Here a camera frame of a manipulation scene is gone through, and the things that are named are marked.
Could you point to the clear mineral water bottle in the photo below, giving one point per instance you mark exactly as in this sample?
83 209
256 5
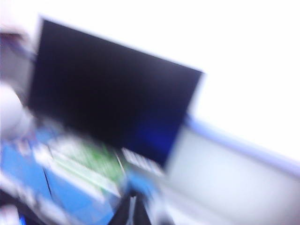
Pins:
75 192

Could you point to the blue wooden desk organizer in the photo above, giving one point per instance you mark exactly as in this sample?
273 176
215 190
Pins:
21 164

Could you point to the black computer monitor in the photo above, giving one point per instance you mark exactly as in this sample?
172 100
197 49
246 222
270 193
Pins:
112 93

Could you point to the white round desk fan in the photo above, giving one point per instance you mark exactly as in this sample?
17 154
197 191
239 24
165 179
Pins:
11 112

